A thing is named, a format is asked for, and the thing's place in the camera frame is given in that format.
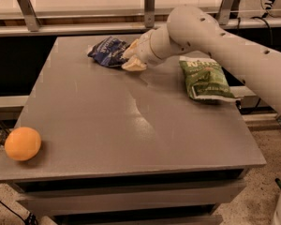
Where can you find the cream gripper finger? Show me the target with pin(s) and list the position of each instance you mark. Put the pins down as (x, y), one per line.
(131, 50)
(134, 64)

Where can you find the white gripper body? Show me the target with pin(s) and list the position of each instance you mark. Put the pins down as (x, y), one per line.
(143, 48)

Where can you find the blue chip bag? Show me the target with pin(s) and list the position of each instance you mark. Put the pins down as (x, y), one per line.
(109, 53)

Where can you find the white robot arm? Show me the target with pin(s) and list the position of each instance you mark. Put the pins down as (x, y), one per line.
(190, 29)

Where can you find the dark robot base foot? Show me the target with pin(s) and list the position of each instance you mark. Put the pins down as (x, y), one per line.
(278, 182)

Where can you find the green chip bag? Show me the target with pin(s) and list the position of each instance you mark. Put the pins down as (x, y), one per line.
(205, 79)

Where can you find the grey table with drawers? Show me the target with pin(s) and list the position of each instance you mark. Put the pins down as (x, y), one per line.
(121, 148)

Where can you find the metal counter with brackets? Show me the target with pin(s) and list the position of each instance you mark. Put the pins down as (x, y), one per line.
(22, 18)

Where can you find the orange fruit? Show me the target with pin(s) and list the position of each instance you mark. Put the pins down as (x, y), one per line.
(22, 143)

